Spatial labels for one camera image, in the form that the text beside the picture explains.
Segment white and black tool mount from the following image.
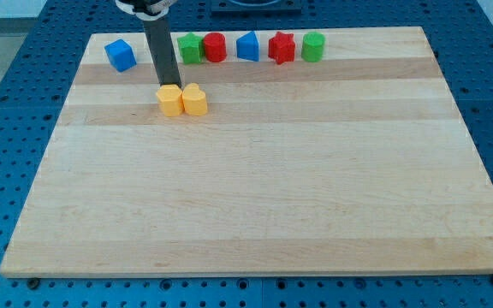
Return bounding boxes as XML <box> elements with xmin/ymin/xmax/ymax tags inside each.
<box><xmin>115</xmin><ymin>0</ymin><xmax>177</xmax><ymax>21</ymax></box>

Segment black pusher stick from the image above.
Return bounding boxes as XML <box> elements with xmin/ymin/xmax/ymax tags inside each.
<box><xmin>143</xmin><ymin>17</ymin><xmax>182</xmax><ymax>88</ymax></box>

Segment green star block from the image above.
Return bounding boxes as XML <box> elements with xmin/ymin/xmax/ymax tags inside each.
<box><xmin>177</xmin><ymin>33</ymin><xmax>205</xmax><ymax>64</ymax></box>

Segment blue cube block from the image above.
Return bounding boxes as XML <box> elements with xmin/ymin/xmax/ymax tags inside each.
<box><xmin>104</xmin><ymin>39</ymin><xmax>137</xmax><ymax>72</ymax></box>

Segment red star block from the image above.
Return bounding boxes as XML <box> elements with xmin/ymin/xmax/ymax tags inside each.
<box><xmin>268</xmin><ymin>31</ymin><xmax>296</xmax><ymax>64</ymax></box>

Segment red cylinder block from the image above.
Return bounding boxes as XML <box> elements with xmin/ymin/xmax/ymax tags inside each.
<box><xmin>203</xmin><ymin>32</ymin><xmax>227</xmax><ymax>62</ymax></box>

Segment yellow hexagon block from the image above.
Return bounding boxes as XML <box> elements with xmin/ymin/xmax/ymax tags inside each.
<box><xmin>156</xmin><ymin>84</ymin><xmax>184</xmax><ymax>117</ymax></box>

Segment yellow heart block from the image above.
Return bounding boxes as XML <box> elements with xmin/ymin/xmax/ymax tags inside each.
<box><xmin>182</xmin><ymin>83</ymin><xmax>208</xmax><ymax>116</ymax></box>

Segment blue triangular prism block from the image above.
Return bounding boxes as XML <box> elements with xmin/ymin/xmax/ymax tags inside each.
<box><xmin>235</xmin><ymin>31</ymin><xmax>259</xmax><ymax>62</ymax></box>

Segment green cylinder block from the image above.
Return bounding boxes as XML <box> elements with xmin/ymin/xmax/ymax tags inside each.
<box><xmin>301</xmin><ymin>31</ymin><xmax>326</xmax><ymax>62</ymax></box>

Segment wooden board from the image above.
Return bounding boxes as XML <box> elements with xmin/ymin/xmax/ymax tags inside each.
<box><xmin>0</xmin><ymin>27</ymin><xmax>493</xmax><ymax>278</ymax></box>

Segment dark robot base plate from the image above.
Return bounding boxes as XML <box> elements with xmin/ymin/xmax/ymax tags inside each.
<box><xmin>210</xmin><ymin>0</ymin><xmax>303</xmax><ymax>15</ymax></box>

